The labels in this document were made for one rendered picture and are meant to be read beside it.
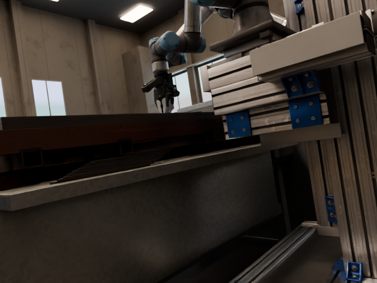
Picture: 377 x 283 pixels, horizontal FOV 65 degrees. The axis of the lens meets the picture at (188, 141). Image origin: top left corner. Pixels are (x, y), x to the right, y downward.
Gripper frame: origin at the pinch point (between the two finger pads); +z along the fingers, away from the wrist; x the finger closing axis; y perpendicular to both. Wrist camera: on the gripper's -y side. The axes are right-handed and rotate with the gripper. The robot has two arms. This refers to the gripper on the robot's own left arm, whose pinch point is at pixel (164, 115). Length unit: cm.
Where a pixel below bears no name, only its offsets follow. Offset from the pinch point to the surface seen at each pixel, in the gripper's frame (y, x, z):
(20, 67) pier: 247, 880, -308
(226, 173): 12.9, -20.4, 29.6
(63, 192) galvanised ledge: -65, -36, 21
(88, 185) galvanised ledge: -59, -36, 21
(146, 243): -34, -20, 44
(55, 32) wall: 384, 904, -452
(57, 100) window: 359, 901, -210
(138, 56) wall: 666, 808, -371
